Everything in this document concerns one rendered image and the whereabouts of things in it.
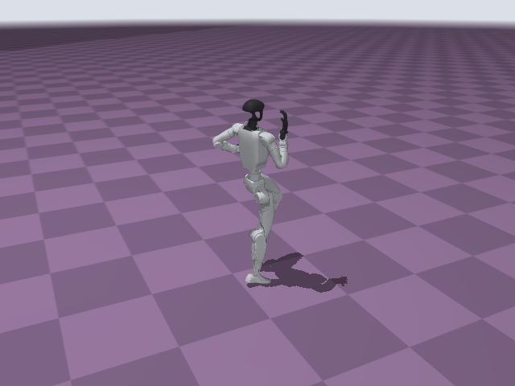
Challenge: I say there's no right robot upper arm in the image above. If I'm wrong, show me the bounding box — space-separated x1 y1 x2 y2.
259 132 285 169

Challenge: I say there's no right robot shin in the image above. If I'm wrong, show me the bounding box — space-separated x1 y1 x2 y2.
251 233 268 277

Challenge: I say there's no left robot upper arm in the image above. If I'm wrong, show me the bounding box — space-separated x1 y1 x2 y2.
212 123 243 149

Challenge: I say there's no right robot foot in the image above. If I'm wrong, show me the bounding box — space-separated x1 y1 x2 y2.
245 273 271 284

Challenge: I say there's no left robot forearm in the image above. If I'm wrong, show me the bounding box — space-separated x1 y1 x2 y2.
220 141 239 154

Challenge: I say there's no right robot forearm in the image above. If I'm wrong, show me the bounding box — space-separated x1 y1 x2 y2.
278 134 289 167

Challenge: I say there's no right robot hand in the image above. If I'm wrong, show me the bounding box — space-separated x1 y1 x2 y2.
280 110 288 140

